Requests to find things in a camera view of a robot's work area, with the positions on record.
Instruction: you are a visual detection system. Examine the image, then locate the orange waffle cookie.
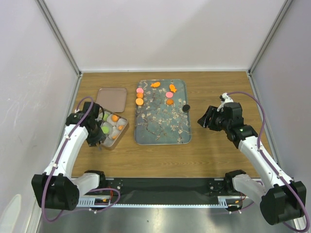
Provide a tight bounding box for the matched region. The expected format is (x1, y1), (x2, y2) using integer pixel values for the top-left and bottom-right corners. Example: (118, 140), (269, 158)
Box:
(111, 115), (119, 122)

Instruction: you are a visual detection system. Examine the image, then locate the orange fish cookie left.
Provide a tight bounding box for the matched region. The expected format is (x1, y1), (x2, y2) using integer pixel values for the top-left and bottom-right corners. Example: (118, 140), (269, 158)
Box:
(150, 82), (161, 88)

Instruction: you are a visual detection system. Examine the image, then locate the brown cookie tin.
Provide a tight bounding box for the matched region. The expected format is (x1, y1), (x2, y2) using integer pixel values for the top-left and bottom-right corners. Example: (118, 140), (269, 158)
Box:
(97, 109), (129, 150)

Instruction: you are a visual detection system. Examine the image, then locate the floral blue serving tray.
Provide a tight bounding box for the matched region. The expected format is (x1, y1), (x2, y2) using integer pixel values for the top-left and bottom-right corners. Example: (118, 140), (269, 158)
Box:
(134, 79), (191, 145)

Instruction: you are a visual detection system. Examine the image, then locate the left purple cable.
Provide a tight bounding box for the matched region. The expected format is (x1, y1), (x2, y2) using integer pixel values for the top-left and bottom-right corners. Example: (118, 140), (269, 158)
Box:
(41, 96), (121, 223)

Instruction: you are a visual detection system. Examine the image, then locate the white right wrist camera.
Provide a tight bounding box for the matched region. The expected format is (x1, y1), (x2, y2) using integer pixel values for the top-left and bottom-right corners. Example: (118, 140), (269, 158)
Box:
(217, 93), (234, 112)

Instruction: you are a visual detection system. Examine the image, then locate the black sandwich cookie right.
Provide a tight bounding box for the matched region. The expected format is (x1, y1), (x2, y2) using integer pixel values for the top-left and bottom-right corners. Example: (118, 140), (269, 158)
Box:
(182, 104), (190, 113)

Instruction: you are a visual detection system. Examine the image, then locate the purple cable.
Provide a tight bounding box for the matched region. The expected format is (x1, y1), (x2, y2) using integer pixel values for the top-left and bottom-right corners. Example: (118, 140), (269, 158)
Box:
(225, 91), (308, 231)
(41, 96), (121, 223)

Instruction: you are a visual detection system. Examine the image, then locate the pink round cookie right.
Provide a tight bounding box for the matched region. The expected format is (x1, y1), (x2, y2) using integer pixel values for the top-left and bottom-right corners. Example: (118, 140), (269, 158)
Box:
(166, 92), (173, 98)

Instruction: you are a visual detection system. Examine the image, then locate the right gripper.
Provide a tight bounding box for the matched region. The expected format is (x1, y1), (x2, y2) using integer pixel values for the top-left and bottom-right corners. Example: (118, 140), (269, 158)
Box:
(197, 105), (230, 132)

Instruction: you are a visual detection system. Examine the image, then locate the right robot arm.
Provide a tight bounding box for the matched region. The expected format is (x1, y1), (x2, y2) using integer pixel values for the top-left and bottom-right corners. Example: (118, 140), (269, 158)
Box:
(197, 102), (310, 227)

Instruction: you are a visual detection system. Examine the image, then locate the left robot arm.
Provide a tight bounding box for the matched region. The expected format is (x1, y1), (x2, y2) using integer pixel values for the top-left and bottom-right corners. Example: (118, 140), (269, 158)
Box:
(31, 101), (107, 211)

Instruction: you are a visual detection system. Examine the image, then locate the green round cookie top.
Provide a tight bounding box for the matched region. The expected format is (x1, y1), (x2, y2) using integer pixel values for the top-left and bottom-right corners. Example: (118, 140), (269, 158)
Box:
(101, 126), (110, 134)

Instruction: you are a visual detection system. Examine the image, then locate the brown tin lid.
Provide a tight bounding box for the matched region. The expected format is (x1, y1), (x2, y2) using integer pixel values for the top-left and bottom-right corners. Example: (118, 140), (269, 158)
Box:
(96, 88), (127, 113)

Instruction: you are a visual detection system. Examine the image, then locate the orange fish cookie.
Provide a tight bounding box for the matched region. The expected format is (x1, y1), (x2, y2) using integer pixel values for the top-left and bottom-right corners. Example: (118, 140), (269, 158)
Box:
(150, 82), (161, 88)
(169, 84), (177, 93)

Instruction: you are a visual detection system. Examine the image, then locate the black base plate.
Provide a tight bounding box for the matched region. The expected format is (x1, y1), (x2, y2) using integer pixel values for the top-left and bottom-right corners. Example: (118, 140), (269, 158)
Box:
(104, 177), (243, 207)

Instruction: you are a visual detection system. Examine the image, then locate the pink round cookie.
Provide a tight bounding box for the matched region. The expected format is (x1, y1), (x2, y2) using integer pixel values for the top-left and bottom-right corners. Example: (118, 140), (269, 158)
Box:
(136, 88), (144, 93)
(166, 92), (173, 98)

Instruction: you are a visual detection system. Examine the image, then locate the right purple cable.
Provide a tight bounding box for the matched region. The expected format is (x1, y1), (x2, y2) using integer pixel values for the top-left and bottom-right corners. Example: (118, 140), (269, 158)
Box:
(225, 91), (308, 231)

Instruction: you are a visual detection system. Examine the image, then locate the dark orange cookie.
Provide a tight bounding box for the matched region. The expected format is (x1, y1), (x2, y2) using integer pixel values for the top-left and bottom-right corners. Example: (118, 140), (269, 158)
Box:
(166, 99), (174, 105)

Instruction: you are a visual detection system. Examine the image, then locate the pink round cookie left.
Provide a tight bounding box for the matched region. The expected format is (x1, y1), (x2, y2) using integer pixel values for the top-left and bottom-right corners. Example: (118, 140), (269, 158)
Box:
(136, 88), (144, 93)

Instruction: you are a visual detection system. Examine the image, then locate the orange fish cookie right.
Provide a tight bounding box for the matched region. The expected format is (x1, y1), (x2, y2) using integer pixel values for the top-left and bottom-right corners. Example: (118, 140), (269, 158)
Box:
(169, 84), (177, 93)

